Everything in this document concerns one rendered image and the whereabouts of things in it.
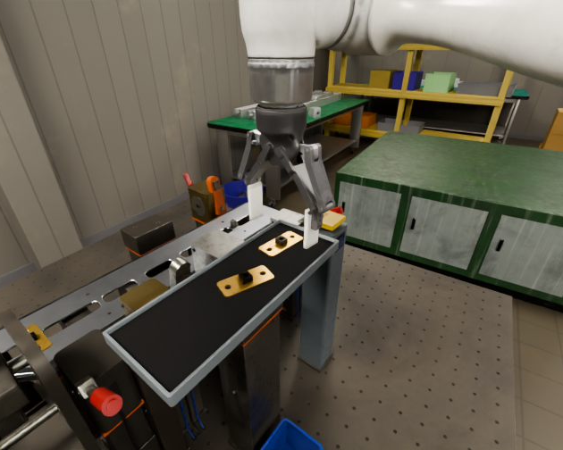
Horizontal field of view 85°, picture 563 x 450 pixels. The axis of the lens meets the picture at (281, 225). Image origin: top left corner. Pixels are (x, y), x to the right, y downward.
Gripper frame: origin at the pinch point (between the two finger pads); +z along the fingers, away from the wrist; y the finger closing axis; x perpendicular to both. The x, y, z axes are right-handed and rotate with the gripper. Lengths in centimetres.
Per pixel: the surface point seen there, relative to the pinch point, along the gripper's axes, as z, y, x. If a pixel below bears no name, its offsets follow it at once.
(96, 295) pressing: 20.0, 31.5, 26.2
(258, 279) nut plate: 3.8, -4.8, 9.9
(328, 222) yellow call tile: 4.1, -1.3, -12.5
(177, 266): 9.7, 14.9, 13.9
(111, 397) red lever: 4.4, -7.3, 32.8
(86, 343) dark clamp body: 12.1, 10.5, 32.1
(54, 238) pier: 94, 219, 16
